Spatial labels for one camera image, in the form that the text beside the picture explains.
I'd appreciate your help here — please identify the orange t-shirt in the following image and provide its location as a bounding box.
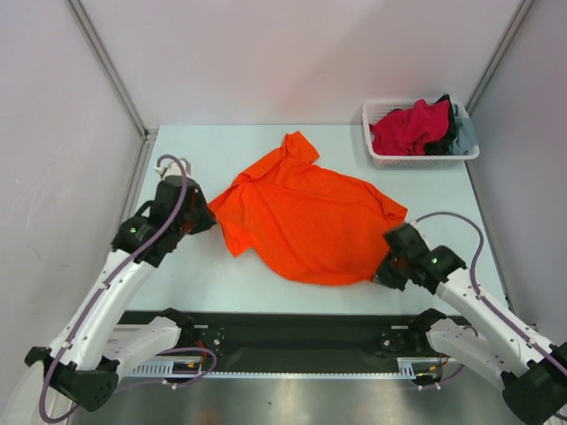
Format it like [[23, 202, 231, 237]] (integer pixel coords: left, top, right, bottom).
[[209, 132, 408, 286]]

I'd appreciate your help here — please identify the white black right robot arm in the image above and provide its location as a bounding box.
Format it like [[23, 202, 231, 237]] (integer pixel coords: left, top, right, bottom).
[[375, 222, 566, 424]]

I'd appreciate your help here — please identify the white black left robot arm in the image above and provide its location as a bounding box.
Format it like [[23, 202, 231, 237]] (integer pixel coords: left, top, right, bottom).
[[25, 175, 215, 412]]

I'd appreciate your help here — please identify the black t-shirt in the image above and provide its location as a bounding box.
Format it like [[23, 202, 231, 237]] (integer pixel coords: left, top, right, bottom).
[[424, 94, 457, 156]]

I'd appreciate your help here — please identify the magenta t-shirt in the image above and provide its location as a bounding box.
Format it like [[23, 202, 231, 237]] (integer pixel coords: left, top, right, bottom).
[[369, 99, 447, 156]]

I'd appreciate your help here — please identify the grey blue t-shirt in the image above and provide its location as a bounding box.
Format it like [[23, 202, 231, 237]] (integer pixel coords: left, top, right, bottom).
[[448, 104, 478, 156]]

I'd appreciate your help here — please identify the white perforated laundry basket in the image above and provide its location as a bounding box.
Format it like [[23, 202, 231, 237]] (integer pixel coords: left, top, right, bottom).
[[361, 94, 480, 169]]

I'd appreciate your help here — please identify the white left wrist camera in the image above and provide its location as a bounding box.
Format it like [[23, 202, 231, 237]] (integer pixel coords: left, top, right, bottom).
[[154, 158, 191, 180]]

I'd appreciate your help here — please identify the aluminium left side rail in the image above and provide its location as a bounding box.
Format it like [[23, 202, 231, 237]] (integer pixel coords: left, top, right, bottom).
[[107, 127, 159, 252]]

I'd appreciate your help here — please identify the white slotted cable duct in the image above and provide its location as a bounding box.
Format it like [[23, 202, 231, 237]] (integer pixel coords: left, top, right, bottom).
[[126, 356, 441, 380]]

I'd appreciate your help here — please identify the black front mounting rail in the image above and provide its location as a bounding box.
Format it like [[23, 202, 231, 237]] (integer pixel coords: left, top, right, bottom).
[[189, 312, 439, 372]]

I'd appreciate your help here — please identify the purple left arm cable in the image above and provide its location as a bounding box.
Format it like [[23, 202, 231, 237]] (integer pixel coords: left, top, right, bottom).
[[38, 153, 218, 424]]

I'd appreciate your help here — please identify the aluminium left corner post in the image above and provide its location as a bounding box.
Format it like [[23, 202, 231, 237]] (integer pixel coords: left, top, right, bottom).
[[64, 0, 148, 141]]

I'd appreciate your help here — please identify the aluminium corner post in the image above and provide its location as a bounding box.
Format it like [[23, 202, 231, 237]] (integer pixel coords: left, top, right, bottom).
[[465, 0, 536, 114], [64, 0, 148, 141]]

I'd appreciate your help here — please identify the aluminium right corner post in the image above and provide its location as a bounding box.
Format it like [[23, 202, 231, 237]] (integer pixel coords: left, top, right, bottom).
[[465, 0, 536, 114]]

